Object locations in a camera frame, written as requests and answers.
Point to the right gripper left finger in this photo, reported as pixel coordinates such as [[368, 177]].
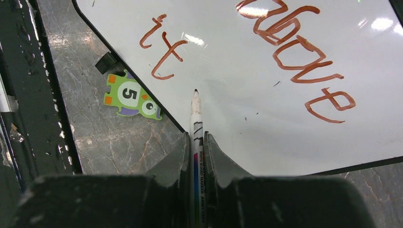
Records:
[[154, 199]]

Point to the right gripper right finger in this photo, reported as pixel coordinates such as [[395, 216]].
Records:
[[237, 199]]

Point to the white marker brown cap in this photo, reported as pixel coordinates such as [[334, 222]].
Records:
[[197, 165]]

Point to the white whiteboard black frame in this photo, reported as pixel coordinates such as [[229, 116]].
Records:
[[287, 87]]

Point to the green owl number block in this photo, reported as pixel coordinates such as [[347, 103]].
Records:
[[130, 98]]

